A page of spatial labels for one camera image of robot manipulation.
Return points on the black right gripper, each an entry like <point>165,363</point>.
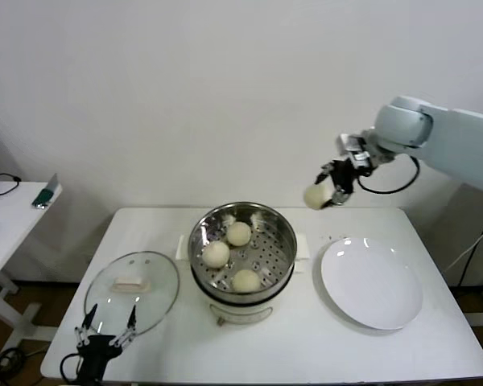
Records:
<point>346,175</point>

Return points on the white side table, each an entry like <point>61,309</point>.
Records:
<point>12,225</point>

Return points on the white electric cooker base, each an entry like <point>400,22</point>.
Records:
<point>241,311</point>

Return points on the stainless steel steamer basket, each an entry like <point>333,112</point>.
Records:
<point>273,241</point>

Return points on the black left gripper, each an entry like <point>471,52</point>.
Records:
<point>96,354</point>

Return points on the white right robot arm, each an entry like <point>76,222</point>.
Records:
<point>459,136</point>

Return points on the white round plate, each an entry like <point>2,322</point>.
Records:
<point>370,285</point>

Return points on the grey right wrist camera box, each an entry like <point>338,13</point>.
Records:
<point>354,146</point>

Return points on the white steamed baozi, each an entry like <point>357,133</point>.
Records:
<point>216,254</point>
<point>246,280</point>
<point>317,197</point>
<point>239,234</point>

